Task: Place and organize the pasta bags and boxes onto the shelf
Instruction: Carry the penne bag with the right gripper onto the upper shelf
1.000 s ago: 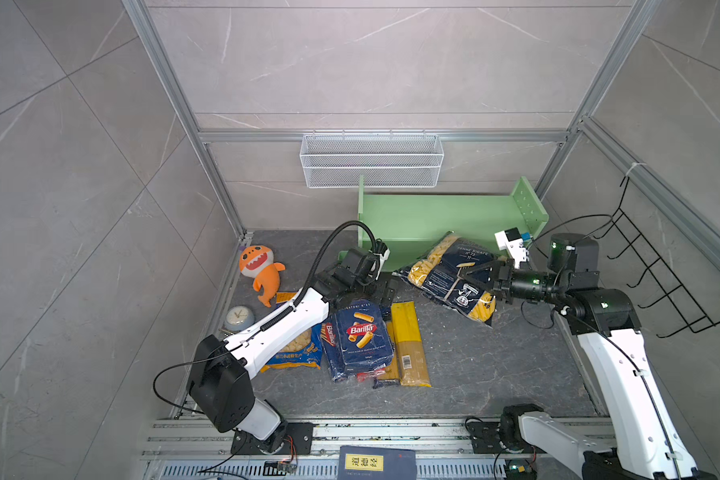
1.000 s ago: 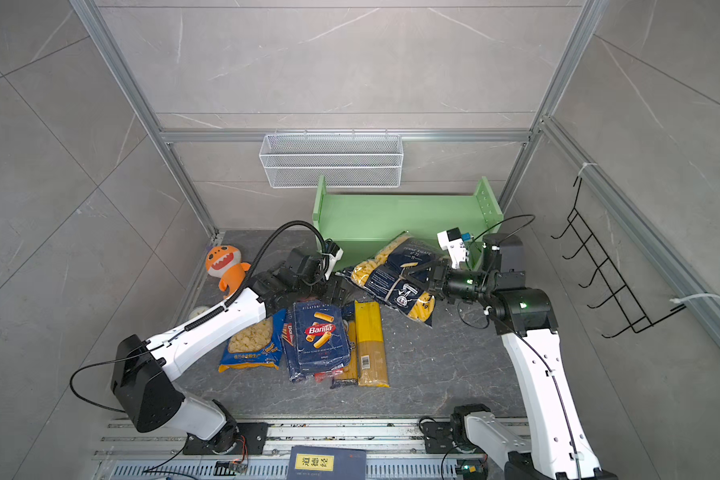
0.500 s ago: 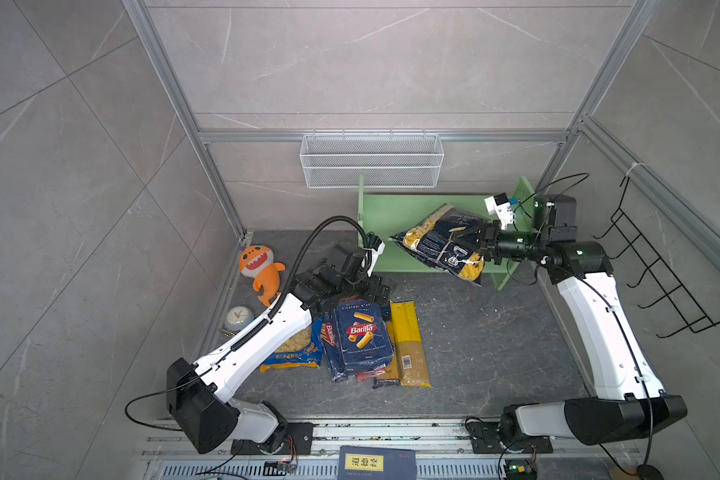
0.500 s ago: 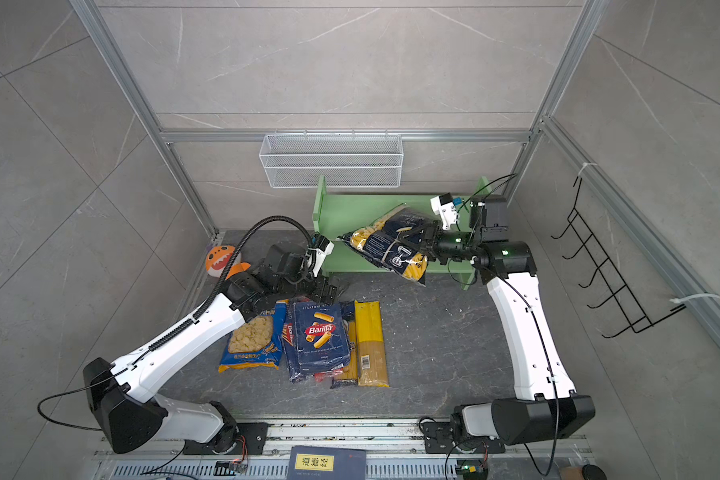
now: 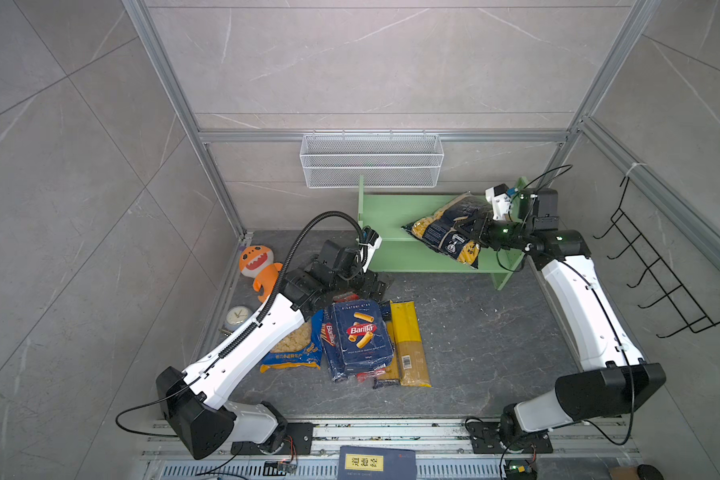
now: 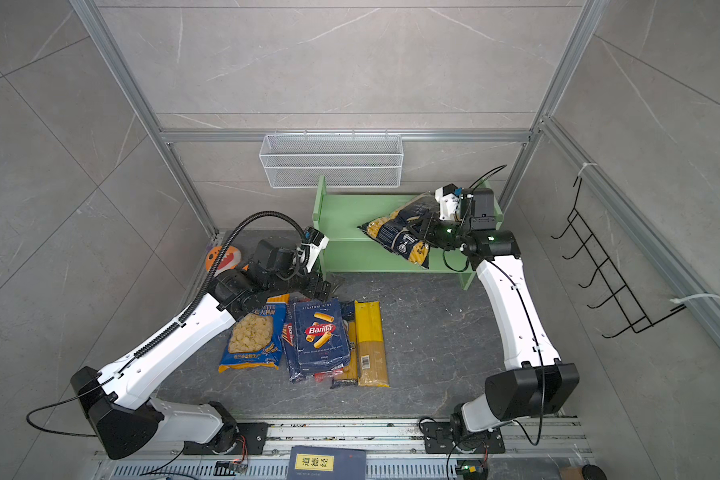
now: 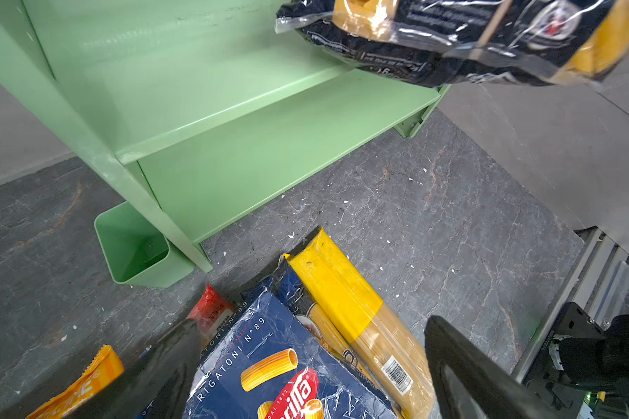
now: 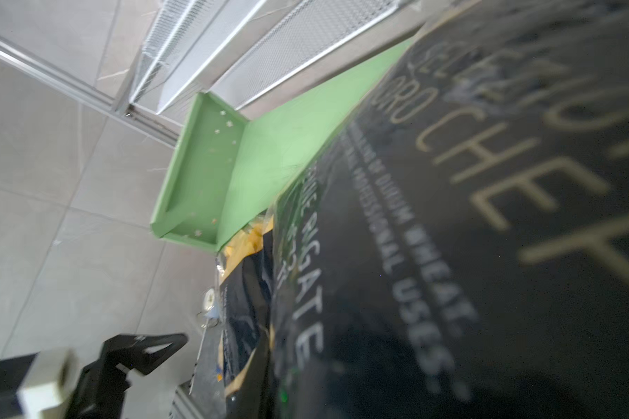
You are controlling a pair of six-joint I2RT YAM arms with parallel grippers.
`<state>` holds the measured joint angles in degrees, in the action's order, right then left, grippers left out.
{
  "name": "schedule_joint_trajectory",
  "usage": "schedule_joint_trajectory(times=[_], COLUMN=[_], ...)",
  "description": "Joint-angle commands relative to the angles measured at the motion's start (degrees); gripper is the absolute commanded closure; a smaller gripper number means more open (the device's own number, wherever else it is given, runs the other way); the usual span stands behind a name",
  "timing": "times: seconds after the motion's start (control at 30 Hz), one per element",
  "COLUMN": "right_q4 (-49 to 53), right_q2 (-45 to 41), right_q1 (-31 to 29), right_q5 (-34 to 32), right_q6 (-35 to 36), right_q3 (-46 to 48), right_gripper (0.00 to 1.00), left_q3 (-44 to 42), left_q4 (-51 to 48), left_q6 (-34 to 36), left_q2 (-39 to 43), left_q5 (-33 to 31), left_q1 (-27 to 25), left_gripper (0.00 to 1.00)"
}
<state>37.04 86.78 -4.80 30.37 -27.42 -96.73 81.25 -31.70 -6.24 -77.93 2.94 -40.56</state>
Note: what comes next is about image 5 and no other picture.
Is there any black wire hook rack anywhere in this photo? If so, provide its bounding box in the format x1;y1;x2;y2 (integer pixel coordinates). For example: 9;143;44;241
593;176;720;339

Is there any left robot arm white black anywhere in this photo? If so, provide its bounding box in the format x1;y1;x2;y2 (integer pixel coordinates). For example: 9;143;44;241
154;211;386;460

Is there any orange shark plush toy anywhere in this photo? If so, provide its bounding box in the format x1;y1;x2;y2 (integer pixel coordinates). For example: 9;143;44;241
239;245;283;303

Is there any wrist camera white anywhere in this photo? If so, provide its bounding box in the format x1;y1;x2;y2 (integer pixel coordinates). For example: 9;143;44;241
358;226;382;272
485;183;515;221

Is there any yellow spaghetti bag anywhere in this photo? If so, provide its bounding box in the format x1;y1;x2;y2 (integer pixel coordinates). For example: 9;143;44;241
390;302;431;387

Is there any small grey alarm clock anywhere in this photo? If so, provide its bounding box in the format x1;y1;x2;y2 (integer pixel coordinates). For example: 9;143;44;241
219;305;253;335

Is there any blue orecchiette pasta bag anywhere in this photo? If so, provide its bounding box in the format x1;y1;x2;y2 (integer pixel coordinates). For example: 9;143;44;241
259;311;324;373

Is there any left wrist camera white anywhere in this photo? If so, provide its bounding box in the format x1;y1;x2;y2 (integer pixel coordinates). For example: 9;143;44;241
358;226;382;272

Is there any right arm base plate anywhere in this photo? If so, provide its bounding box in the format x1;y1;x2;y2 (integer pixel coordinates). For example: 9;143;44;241
464;420;553;454

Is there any aluminium rail frame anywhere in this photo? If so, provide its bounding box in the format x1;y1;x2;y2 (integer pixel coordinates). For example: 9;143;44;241
133;418;642;479

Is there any blue Barilla spaghetti box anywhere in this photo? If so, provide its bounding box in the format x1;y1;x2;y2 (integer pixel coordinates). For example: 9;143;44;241
320;309;348;382

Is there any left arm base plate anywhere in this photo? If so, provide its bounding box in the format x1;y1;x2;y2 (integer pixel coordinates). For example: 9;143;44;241
230;422;315;457

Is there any white wire mesh basket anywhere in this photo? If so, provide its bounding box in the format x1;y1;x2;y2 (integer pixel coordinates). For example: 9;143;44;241
299;133;445;189

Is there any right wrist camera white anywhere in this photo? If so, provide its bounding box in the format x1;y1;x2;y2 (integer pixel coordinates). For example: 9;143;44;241
485;183;515;221

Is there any dark blue book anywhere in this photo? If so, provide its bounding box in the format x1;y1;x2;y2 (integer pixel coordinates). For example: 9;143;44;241
337;446;417;480

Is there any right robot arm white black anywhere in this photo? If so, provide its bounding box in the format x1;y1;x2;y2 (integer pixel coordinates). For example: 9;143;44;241
454;184;666;452

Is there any dark penne pasta bag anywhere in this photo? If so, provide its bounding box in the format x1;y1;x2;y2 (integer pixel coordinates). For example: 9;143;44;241
401;192;492;270

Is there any green two-tier shelf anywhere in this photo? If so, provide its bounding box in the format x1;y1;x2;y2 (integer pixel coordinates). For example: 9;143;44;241
357;180;524;290

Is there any blue Barilla rigatoni box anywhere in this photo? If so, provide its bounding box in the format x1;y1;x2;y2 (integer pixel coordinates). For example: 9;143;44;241
329;300;393;375

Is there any dark blue spaghetti bag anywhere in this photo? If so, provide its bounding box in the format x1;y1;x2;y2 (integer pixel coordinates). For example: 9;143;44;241
373;301;401;390

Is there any red pasta packet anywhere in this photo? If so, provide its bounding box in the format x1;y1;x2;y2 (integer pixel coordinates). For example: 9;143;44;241
355;367;386;383

